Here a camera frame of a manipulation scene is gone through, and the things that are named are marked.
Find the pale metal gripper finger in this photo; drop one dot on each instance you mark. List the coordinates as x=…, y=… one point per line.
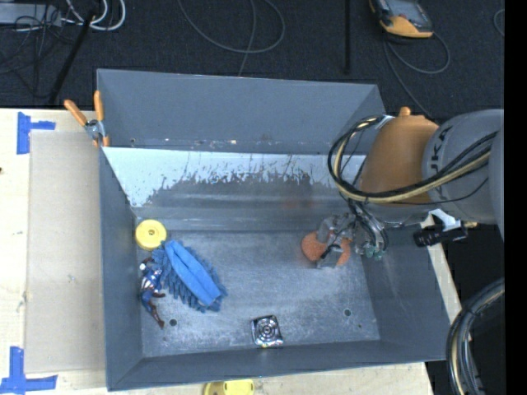
x=331, y=259
x=323, y=231

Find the shiny silver square packet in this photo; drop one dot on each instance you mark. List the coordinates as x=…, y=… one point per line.
x=267, y=331

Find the blue and red toy figure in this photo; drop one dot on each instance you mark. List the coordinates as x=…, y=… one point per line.
x=149, y=283

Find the yellow round disc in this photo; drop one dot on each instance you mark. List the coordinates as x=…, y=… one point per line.
x=150, y=233

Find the orange ball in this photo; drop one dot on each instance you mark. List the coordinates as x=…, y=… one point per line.
x=311, y=248

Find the pale wood flat board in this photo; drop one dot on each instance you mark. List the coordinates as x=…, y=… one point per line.
x=62, y=253

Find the grey metal bin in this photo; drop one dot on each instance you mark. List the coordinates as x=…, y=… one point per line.
x=263, y=278

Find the black cylinder on white bracket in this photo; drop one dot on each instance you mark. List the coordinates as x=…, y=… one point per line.
x=430, y=236

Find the blue fringed duster cloth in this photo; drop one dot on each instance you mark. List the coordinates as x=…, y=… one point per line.
x=190, y=274

